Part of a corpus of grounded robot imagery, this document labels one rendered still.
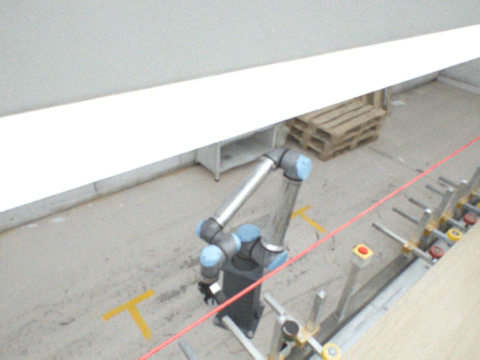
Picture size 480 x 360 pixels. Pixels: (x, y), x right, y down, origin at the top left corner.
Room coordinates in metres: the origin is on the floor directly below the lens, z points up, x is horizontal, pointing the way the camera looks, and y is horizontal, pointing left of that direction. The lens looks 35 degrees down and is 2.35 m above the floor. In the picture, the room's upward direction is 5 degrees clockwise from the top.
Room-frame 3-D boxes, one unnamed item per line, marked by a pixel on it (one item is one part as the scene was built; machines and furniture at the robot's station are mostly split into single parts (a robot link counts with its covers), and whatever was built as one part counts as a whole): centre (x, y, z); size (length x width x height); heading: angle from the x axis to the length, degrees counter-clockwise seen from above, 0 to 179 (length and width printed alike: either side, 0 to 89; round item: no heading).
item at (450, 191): (1.81, -1.28, 0.92); 0.03 x 0.03 x 0.48; 43
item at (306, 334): (0.94, -0.35, 0.84); 0.13 x 0.06 x 0.05; 133
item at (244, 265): (1.57, -0.03, 0.65); 0.19 x 0.19 x 0.10
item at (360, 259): (1.13, -0.55, 1.18); 0.07 x 0.07 x 0.08; 43
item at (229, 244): (1.16, 0.07, 1.14); 0.12 x 0.12 x 0.09; 53
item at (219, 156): (3.72, 0.18, 0.78); 0.90 x 0.45 x 1.55; 133
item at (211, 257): (1.07, 0.13, 1.14); 0.10 x 0.09 x 0.12; 143
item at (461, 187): (1.98, -1.46, 0.88); 0.03 x 0.03 x 0.48; 43
